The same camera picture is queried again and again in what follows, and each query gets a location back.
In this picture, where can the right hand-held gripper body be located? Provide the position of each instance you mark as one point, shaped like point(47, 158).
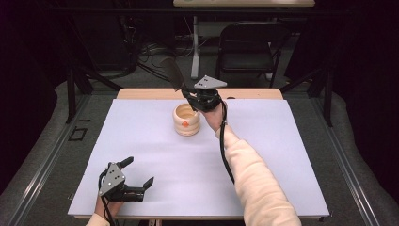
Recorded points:
point(208, 94)

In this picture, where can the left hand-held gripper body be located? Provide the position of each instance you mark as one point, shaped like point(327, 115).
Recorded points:
point(112, 180)

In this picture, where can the wooden round holder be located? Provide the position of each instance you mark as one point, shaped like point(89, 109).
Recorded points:
point(186, 123)

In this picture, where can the person's right hand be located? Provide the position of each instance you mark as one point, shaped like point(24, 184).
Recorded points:
point(215, 117)

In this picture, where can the person's left hand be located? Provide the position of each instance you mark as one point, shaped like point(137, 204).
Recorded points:
point(108, 207)

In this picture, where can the white table mat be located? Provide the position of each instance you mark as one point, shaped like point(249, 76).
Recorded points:
point(163, 163)

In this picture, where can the wooden table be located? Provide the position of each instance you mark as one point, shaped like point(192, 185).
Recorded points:
point(150, 93)

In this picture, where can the white table leg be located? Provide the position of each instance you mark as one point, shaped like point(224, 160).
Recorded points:
point(195, 53)

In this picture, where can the black folding chair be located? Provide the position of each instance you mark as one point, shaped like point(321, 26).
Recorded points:
point(246, 59)

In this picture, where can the black metal stand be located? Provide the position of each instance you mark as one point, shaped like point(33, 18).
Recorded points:
point(71, 94)
point(327, 97)

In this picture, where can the light background table top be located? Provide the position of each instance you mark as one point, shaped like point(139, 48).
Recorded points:
point(244, 3)

